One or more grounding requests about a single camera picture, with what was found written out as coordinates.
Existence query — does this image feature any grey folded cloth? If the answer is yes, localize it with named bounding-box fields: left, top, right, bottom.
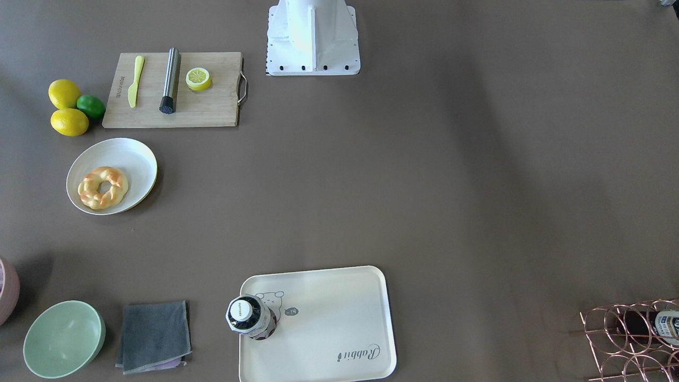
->
left=116, top=300, right=192, bottom=375

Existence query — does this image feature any bamboo cutting board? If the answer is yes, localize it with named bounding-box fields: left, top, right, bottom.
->
left=102, top=51, right=243, bottom=129

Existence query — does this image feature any steel muddler black tip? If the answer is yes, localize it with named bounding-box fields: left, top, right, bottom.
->
left=159, top=47, right=180, bottom=115

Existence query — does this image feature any green lime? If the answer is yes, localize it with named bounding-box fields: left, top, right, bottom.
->
left=76, top=94, right=106, bottom=119

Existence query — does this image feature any dark tea bottle on tray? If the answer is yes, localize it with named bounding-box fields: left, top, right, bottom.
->
left=225, top=293, right=278, bottom=341

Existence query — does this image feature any mint green bowl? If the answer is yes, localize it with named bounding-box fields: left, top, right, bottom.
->
left=23, top=300, right=106, bottom=379

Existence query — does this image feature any pink ice bucket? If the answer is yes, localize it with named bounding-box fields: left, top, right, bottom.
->
left=1, top=256, right=20, bottom=325

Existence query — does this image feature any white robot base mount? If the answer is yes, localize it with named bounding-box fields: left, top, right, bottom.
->
left=265, top=1, right=361, bottom=76

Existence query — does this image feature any half lemon slice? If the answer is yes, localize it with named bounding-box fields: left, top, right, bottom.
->
left=185, top=67, right=212, bottom=92

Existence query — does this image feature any glazed twisted donut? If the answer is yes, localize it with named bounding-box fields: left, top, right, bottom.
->
left=78, top=167, right=129, bottom=210

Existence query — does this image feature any copper wire bottle rack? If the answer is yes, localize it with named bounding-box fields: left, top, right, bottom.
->
left=579, top=298, right=678, bottom=381

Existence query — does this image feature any bottle in rack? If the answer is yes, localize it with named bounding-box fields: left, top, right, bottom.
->
left=615, top=310, right=678, bottom=348

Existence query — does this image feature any yellow lemon outer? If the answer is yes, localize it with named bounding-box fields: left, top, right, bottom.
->
left=50, top=108, right=90, bottom=137

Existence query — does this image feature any cream rabbit tray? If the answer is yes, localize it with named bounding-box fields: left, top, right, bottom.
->
left=239, top=265, right=397, bottom=381

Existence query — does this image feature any yellow plastic knife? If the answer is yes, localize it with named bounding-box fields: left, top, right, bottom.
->
left=127, top=55, right=145, bottom=108

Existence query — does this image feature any yellow lemon near lime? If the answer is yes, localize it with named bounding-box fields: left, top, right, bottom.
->
left=48, top=79, right=82, bottom=109

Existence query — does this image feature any white round plate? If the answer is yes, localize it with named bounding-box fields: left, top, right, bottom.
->
left=66, top=137, right=158, bottom=215

